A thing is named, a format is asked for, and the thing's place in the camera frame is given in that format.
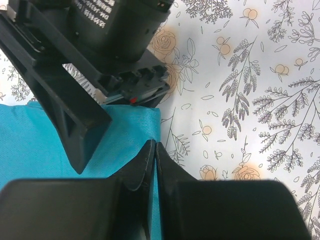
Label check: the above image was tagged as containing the floral table mat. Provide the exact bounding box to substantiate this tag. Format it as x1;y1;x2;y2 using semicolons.
0;0;320;240

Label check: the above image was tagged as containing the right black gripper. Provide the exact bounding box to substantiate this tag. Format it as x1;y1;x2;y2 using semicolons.
0;0;173;108

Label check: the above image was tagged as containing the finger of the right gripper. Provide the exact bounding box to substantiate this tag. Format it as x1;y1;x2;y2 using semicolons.
0;14;112;174

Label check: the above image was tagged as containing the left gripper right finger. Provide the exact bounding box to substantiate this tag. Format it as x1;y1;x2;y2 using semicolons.
155;143;311;240

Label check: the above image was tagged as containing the teal t shirt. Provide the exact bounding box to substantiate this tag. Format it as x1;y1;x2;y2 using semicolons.
0;102;162;240

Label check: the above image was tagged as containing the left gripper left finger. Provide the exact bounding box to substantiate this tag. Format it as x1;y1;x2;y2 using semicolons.
0;140;155;240

